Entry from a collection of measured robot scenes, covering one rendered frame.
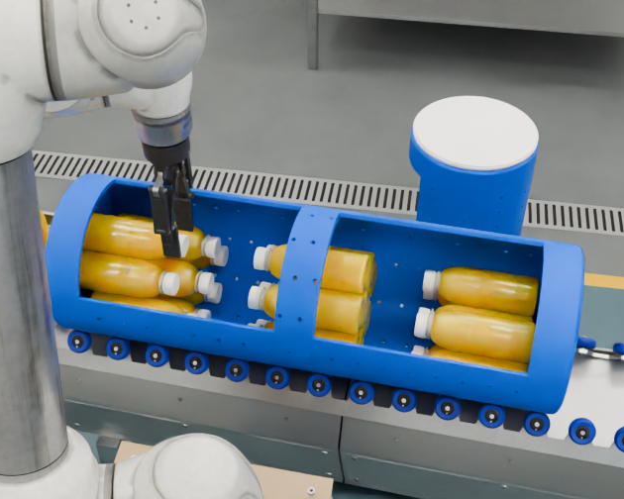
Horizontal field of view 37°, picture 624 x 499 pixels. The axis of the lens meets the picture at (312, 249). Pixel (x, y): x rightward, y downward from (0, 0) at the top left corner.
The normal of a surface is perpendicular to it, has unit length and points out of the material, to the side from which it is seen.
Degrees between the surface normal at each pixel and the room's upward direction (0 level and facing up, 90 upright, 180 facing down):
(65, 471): 47
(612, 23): 0
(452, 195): 90
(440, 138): 0
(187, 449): 13
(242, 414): 70
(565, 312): 33
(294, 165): 0
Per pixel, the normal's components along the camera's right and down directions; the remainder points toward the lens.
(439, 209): -0.57, 0.55
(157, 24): 0.30, 0.11
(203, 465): 0.18, -0.71
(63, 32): 0.04, 0.33
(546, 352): -0.20, 0.23
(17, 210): 0.82, 0.31
